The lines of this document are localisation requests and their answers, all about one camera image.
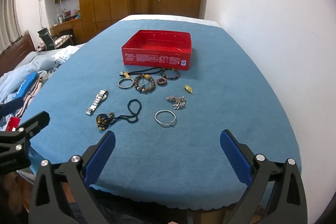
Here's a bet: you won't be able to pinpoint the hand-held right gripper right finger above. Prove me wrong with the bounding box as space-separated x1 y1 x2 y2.
220 130 308 224

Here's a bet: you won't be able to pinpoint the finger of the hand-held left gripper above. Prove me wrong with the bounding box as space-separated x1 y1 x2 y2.
0 97 25 117
0 111 50 155

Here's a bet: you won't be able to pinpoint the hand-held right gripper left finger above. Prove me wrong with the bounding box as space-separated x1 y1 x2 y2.
28 131 116 224

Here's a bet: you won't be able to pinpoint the silver metal wristwatch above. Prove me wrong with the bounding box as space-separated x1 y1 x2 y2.
86 89 109 116

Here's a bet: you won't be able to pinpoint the thin silver bangle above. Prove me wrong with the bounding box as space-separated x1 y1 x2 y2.
154 110 176 128

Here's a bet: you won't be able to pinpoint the copper bangle ring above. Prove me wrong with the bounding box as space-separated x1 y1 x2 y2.
118 78 132 89

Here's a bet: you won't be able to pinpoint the silver chain bracelet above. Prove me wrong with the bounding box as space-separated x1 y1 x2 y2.
166 95 187 110

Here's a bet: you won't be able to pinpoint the large brown bead bracelet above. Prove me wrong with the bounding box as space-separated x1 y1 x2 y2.
133 74 156 94

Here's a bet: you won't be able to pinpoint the red rectangular box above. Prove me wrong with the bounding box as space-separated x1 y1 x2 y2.
121 29 192 71

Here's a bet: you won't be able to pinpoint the red flat packet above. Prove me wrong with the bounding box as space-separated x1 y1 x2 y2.
5 117 21 132

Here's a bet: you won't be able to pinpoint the striped folded clothes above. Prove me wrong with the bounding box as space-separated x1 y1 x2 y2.
15 77 44 119

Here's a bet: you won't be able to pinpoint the blue plastic package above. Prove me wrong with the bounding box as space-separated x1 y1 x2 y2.
12 72 39 102

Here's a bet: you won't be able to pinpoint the light blue bedding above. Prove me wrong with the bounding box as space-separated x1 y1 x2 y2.
0 44 80 109

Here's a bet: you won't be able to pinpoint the wooden bed headboard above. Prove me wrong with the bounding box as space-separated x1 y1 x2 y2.
0 30 35 75

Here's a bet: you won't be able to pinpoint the black office chair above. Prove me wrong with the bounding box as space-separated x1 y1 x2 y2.
37 27 57 51

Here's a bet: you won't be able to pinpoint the chair with patterned cushion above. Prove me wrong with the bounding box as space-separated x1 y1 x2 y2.
56 34 74 46

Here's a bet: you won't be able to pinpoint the beige curtain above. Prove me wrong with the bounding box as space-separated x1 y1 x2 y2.
0 0 22 52

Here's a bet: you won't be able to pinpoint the wooden desk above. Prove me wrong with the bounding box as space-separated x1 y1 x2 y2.
49 18 83 44

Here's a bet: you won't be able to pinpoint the black cord necklace gold pendant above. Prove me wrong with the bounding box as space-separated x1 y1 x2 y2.
119 67 163 79

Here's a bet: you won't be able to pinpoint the small dark bead bracelet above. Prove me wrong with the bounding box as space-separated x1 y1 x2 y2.
160 68 181 81

